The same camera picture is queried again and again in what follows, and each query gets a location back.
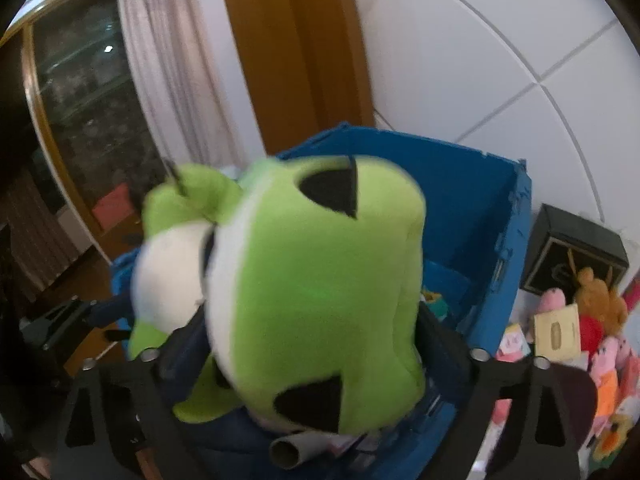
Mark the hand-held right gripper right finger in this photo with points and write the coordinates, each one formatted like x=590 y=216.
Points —
x=450 y=365

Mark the yellow orange plush toy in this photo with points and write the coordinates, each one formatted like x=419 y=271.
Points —
x=615 y=435

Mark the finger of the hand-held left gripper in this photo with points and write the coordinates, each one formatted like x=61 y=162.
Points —
x=115 y=310
x=60 y=322

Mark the lime green plush toy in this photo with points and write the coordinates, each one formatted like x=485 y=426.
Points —
x=310 y=285

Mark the white curtain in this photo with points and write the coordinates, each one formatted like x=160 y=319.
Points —
x=170 y=60

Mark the wooden framed glass door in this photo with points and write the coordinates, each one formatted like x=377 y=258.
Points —
x=80 y=110

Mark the pink pig plush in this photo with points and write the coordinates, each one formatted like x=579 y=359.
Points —
x=612 y=360

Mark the pink plush toy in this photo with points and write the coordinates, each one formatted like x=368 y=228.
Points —
x=552 y=302

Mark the blue plastic crate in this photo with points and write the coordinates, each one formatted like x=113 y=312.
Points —
x=470 y=220

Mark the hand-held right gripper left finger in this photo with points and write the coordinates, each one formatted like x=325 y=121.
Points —
x=170 y=360

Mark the red plush toy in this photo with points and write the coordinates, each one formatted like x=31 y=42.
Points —
x=590 y=332

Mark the round pink cartoon packet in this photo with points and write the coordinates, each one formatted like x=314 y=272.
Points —
x=515 y=345

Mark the brown plush bunny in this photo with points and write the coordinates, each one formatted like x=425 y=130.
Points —
x=597 y=300

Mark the maroon knit hat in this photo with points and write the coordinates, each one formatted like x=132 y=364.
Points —
x=575 y=400

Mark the black gift box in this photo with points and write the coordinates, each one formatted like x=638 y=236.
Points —
x=575 y=230

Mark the wooden wall trim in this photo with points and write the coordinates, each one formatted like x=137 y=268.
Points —
x=290 y=50

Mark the grey cardboard tube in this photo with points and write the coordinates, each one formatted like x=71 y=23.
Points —
x=292 y=450

